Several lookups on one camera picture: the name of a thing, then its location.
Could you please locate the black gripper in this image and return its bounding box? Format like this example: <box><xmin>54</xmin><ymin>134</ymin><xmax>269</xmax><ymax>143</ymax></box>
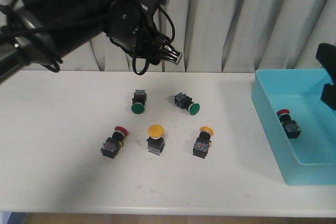
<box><xmin>105</xmin><ymin>0</ymin><xmax>183</xmax><ymax>65</ymax></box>
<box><xmin>316</xmin><ymin>43</ymin><xmax>335</xmax><ymax>110</ymax></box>

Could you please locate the red push button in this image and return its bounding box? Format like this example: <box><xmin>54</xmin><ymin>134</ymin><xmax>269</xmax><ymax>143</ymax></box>
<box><xmin>101</xmin><ymin>126</ymin><xmax>129</xmax><ymax>159</ymax></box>
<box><xmin>276</xmin><ymin>109</ymin><xmax>301</xmax><ymax>138</ymax></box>

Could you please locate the yellow push button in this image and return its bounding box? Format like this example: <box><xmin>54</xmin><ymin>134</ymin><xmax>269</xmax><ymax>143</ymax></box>
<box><xmin>146</xmin><ymin>124</ymin><xmax>165</xmax><ymax>156</ymax></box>
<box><xmin>193</xmin><ymin>126</ymin><xmax>214</xmax><ymax>158</ymax></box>

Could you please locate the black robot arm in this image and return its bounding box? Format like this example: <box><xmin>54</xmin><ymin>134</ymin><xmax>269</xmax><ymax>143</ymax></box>
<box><xmin>1</xmin><ymin>0</ymin><xmax>183</xmax><ymax>81</ymax></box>

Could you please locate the light blue plastic box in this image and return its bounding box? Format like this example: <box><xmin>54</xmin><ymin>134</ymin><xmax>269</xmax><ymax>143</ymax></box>
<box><xmin>251</xmin><ymin>69</ymin><xmax>335</xmax><ymax>185</ymax></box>

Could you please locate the right green push button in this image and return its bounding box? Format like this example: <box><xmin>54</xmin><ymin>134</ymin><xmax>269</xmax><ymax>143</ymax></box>
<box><xmin>174</xmin><ymin>92</ymin><xmax>200</xmax><ymax>115</ymax></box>

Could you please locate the green push button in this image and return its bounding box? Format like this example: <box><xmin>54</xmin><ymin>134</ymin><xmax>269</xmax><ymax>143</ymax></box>
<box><xmin>174</xmin><ymin>92</ymin><xmax>200</xmax><ymax>115</ymax></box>
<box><xmin>131</xmin><ymin>90</ymin><xmax>147</xmax><ymax>114</ymax></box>

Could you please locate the left green push button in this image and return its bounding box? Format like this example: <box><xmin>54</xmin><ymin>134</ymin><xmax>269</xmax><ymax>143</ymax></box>
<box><xmin>131</xmin><ymin>90</ymin><xmax>147</xmax><ymax>114</ymax></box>

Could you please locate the white pleated curtain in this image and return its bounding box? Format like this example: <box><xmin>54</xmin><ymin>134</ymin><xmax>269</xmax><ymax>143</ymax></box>
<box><xmin>0</xmin><ymin>0</ymin><xmax>336</xmax><ymax>73</ymax></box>

